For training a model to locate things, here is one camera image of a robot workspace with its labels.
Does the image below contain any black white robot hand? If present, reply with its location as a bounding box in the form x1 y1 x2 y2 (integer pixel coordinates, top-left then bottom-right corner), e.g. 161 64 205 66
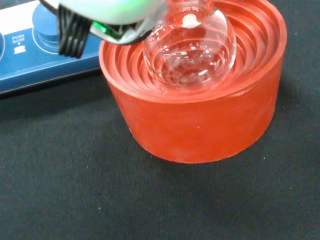
38 0 168 60

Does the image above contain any blue base heater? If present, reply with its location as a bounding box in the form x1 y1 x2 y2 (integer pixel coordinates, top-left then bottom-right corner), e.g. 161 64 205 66
0 0 107 96

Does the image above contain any black bench cloth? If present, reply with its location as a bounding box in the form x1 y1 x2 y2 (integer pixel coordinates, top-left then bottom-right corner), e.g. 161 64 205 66
0 0 320 240

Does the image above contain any red ribbed flask stand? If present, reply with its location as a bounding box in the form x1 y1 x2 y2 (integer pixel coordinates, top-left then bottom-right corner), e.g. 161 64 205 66
98 0 289 165

